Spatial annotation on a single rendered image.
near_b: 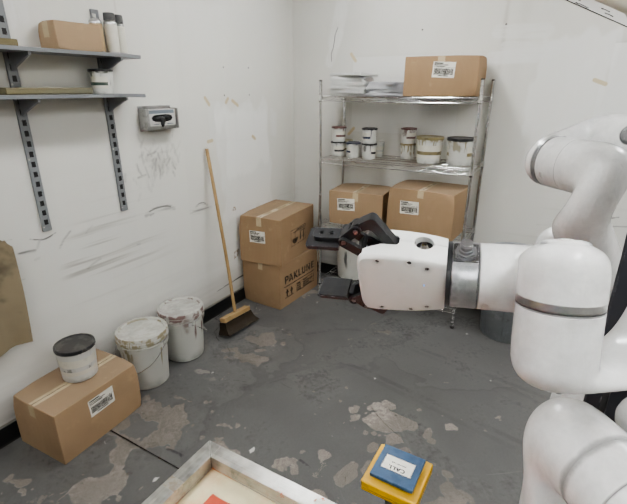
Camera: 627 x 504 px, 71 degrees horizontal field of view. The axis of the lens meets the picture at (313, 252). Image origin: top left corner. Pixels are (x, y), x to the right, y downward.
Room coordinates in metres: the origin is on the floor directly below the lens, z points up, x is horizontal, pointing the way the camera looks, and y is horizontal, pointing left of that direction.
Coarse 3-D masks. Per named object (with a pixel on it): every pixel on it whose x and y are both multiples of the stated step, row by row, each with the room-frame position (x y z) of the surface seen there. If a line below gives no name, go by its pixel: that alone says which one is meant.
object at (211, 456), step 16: (208, 448) 0.81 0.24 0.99; (224, 448) 0.81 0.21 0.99; (192, 464) 0.76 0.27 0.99; (208, 464) 0.77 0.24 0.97; (224, 464) 0.76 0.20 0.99; (240, 464) 0.76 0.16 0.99; (256, 464) 0.76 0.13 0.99; (176, 480) 0.72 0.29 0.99; (192, 480) 0.73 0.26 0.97; (240, 480) 0.74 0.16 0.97; (256, 480) 0.72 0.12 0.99; (272, 480) 0.72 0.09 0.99; (288, 480) 0.72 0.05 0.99; (160, 496) 0.68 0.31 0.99; (176, 496) 0.69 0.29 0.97; (272, 496) 0.69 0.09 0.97; (288, 496) 0.68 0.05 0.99; (304, 496) 0.68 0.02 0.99; (320, 496) 0.68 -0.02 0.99
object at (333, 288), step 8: (328, 280) 0.54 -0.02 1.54; (336, 280) 0.54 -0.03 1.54; (344, 280) 0.54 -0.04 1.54; (352, 280) 0.54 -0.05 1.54; (320, 288) 0.53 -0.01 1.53; (328, 288) 0.53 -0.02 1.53; (336, 288) 0.53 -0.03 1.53; (344, 288) 0.52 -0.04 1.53; (352, 288) 0.52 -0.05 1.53; (320, 296) 0.52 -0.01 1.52; (328, 296) 0.52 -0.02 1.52; (336, 296) 0.51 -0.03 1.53; (344, 296) 0.51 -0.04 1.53; (360, 304) 0.52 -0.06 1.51
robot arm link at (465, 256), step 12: (468, 240) 0.44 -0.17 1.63; (456, 252) 0.45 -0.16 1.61; (468, 252) 0.44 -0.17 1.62; (456, 264) 0.44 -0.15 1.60; (468, 264) 0.44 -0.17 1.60; (456, 276) 0.43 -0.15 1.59; (468, 276) 0.43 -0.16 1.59; (456, 288) 0.43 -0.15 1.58; (468, 288) 0.43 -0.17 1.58; (456, 300) 0.43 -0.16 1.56; (468, 300) 0.43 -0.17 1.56
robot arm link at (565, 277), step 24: (552, 240) 0.37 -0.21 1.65; (576, 240) 0.36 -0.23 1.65; (480, 264) 0.43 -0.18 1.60; (504, 264) 0.43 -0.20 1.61; (528, 264) 0.37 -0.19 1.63; (552, 264) 0.35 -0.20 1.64; (576, 264) 0.34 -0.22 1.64; (600, 264) 0.34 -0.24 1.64; (480, 288) 0.42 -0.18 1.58; (504, 288) 0.42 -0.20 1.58; (528, 288) 0.36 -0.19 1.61; (552, 288) 0.34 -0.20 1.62; (576, 288) 0.33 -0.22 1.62; (600, 288) 0.34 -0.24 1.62; (552, 312) 0.34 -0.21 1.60; (576, 312) 0.33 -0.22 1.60; (600, 312) 0.33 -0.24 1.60
